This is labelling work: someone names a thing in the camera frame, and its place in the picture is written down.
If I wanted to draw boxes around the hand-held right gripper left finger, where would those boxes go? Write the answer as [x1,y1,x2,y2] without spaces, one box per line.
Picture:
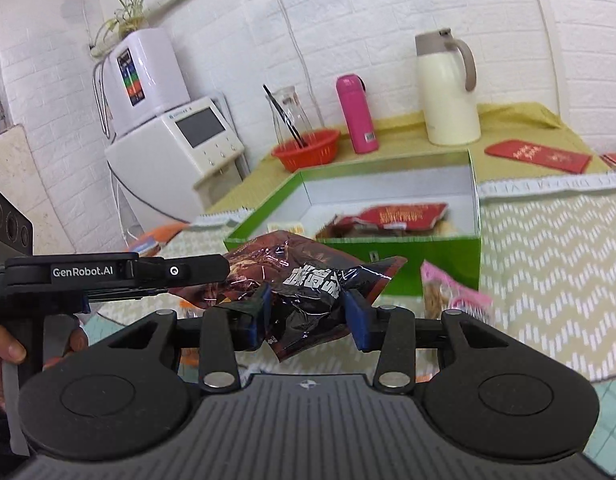
[106,282,275,394]

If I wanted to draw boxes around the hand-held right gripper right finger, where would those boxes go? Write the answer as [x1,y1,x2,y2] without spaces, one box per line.
[342,289,512,394]

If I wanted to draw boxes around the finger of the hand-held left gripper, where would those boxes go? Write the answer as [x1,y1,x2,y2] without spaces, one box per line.
[86,254,230,305]

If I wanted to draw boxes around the dark brown glossy snack bag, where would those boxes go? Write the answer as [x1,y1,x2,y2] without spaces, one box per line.
[169,230,409,362]

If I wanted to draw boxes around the green cardboard box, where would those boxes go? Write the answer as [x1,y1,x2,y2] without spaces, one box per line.
[224,149,483,298]

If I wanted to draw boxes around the person's left hand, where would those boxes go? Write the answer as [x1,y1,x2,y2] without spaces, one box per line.
[0,325,90,404]

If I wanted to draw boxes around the orange snack packet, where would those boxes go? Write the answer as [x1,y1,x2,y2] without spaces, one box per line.
[180,296,209,321]

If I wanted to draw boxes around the orange plastic basket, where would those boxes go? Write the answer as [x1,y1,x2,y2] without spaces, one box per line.
[126,221,189,257]

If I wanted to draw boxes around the pink-edged clear snack packet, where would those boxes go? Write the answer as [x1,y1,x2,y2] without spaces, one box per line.
[420,260,495,322]

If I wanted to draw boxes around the white countertop water dispenser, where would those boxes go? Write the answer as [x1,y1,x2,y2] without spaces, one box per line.
[105,96,247,234]

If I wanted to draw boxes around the red snack bag gold print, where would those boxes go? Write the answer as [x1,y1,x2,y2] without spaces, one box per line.
[332,203,449,234]

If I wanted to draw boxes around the red plastic colander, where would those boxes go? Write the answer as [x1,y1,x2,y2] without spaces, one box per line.
[271,129,341,173]

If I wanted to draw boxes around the black straws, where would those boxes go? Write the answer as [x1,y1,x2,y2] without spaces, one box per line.
[262,84,309,149]

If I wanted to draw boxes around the patterned tablecloth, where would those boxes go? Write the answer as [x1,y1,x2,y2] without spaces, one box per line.
[82,180,616,477]

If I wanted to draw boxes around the glass carafe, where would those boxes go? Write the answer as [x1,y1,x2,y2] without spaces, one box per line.
[263,85,319,147]

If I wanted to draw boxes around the pink thermos bottle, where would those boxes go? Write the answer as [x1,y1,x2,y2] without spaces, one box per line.
[336,74,380,155]

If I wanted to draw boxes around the cream thermal jug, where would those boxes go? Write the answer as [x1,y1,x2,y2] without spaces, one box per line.
[414,28,483,147]

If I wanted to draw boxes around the red envelope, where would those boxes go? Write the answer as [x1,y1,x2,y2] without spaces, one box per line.
[485,139,593,175]

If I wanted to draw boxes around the yellow cloth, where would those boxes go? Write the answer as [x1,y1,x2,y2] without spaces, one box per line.
[208,101,610,217]

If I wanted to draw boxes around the potted plant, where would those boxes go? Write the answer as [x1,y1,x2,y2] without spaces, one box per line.
[89,0,161,52]

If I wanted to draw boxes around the white wall water purifier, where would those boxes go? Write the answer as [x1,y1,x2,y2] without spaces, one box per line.
[92,28,191,139]

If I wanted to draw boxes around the white wall cable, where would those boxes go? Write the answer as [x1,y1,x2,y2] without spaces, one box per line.
[264,0,325,117]

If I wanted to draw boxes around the white wall conduit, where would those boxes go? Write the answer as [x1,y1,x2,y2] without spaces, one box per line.
[522,0,562,107]

